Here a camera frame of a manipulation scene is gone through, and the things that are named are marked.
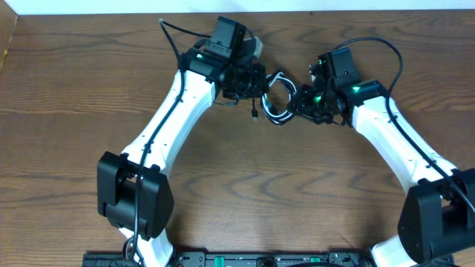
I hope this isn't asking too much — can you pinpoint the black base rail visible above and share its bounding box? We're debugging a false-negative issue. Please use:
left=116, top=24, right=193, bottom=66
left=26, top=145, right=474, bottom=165
left=82, top=250, right=456, bottom=267

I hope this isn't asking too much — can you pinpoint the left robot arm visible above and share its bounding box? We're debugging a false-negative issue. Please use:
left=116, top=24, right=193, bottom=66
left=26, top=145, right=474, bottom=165
left=96, top=16, right=268, bottom=266

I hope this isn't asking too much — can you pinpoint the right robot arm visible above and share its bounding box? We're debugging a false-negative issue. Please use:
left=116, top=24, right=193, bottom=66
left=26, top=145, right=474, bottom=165
left=294, top=48, right=474, bottom=266

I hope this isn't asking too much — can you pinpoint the white usb cable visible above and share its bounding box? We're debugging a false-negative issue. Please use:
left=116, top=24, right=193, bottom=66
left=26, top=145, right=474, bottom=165
left=261, top=72, right=298, bottom=124

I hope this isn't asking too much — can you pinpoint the black usb cable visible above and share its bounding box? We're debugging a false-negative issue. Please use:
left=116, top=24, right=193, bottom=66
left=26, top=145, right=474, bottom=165
left=251, top=70, right=298, bottom=126

